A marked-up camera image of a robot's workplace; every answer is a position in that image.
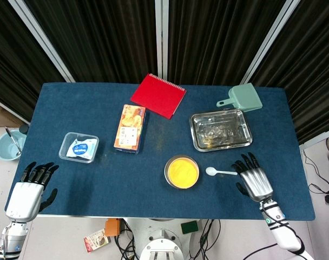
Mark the white aluminium partition frame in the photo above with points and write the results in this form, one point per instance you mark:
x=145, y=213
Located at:
x=7, y=109
x=42, y=43
x=318, y=138
x=270, y=43
x=161, y=38

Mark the light blue bowl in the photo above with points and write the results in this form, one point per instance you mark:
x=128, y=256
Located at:
x=5, y=149

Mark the blue fabric table mat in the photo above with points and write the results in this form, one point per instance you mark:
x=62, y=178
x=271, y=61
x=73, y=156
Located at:
x=126, y=184

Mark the white blue packet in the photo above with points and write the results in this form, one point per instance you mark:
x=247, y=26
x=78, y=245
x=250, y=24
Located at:
x=80, y=148

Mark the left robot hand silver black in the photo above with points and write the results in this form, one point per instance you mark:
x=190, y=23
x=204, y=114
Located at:
x=23, y=197

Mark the orange device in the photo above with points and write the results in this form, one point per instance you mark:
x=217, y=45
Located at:
x=112, y=227

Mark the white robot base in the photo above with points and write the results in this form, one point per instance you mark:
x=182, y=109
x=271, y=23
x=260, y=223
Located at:
x=161, y=238

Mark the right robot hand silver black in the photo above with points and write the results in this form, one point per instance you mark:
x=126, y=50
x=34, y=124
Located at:
x=256, y=184

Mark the white plastic spoon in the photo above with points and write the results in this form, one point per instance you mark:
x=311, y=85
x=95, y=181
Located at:
x=210, y=170

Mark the red spiral notebook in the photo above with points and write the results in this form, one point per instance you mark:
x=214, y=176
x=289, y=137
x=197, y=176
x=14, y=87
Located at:
x=159, y=96

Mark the dark green box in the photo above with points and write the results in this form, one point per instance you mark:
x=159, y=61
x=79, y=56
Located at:
x=189, y=227

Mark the clear plastic container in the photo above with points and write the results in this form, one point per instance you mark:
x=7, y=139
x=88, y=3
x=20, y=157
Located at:
x=63, y=151

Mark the yellow bowl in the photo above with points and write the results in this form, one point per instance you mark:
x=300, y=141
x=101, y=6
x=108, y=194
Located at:
x=166, y=173

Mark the black round object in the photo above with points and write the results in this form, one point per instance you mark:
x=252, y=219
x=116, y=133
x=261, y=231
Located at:
x=24, y=129

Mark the metal tray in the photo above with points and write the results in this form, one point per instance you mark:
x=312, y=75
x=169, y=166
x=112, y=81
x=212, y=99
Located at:
x=221, y=130

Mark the black pleated curtain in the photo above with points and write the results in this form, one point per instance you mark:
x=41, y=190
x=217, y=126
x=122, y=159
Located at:
x=13, y=62
x=310, y=67
x=99, y=38
x=213, y=38

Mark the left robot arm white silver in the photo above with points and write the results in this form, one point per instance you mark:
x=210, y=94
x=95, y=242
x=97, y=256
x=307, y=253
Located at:
x=11, y=238

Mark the green plastic scoop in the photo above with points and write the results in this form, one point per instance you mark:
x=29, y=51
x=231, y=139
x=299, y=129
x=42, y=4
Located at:
x=245, y=97

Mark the orange blue snack box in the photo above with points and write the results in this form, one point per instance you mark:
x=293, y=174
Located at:
x=129, y=127

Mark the red white snack packet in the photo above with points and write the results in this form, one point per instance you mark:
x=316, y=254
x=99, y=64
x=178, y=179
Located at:
x=96, y=240

